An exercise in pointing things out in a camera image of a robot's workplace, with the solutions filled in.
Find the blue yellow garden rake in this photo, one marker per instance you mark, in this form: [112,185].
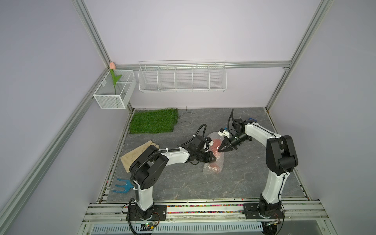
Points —
[124,187]

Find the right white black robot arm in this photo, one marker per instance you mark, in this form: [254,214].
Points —
[281,159]

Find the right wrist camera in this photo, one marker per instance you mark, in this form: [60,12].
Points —
[223,132]

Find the red plastic wine glass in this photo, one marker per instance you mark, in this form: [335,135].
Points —
[217,165]

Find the green artificial grass mat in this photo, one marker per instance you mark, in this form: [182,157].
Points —
[153,121]

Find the blue tape dispenser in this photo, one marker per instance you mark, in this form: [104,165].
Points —
[251,120]

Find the clear bubble wrap sheet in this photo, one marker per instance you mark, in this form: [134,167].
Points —
[213,136]

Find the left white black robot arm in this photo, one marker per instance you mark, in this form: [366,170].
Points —
[148,167]

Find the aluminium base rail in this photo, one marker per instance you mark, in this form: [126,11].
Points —
[206,217]

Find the pink artificial tulip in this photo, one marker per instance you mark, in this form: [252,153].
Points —
[115,77]

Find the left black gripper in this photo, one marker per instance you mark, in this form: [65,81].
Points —
[209,154]

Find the small white mesh basket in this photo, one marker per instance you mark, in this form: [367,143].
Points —
[116,89]

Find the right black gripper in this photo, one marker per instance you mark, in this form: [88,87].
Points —
[225,143]

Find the long white wire basket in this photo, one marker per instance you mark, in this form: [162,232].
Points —
[182,76]

